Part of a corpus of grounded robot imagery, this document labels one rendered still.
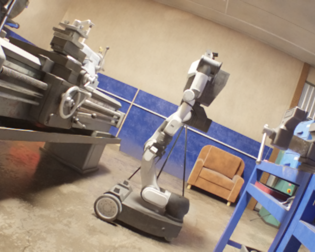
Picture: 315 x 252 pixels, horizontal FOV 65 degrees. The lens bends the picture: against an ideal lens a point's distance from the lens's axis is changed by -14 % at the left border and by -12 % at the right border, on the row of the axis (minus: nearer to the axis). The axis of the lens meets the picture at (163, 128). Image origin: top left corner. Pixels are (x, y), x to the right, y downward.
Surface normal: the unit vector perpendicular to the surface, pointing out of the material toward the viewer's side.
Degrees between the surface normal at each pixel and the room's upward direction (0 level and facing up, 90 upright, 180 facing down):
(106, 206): 90
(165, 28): 90
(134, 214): 90
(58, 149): 90
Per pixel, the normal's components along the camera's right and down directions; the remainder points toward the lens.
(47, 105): -0.12, -0.06
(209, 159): -0.35, -0.01
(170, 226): 0.25, 0.11
